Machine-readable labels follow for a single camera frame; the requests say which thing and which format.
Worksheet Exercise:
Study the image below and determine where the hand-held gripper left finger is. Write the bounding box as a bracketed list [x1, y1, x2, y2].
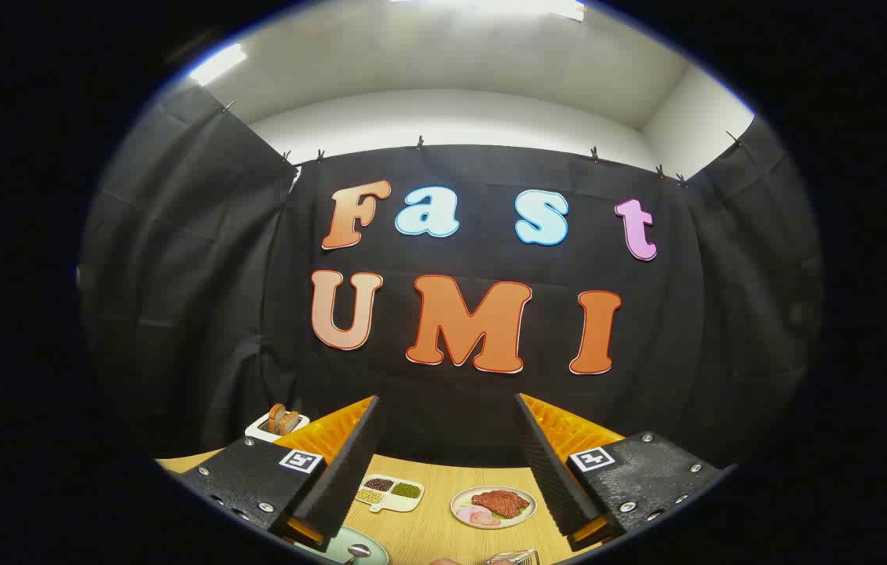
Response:
[177, 395, 381, 552]

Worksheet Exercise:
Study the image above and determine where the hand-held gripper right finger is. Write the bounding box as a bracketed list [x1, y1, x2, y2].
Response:
[514, 392, 729, 552]

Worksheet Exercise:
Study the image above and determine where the white divided dish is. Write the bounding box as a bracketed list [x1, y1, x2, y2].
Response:
[355, 474, 425, 513]

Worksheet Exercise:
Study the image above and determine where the brown steak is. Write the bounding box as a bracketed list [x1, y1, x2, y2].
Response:
[471, 490, 531, 519]

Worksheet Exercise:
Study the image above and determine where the light blue plate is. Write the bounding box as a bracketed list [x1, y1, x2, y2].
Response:
[294, 526, 389, 565]

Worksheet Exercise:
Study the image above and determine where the brown toast slice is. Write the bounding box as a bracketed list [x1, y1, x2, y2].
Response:
[268, 403, 301, 435]

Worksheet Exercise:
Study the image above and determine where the round beige plate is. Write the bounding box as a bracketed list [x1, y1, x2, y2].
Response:
[451, 486, 537, 530]

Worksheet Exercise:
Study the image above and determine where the white toaster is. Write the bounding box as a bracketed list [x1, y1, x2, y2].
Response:
[245, 413, 311, 443]

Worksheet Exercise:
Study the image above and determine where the ceiling light panel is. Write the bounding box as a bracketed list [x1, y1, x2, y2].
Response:
[188, 43, 248, 86]
[389, 0, 586, 21]

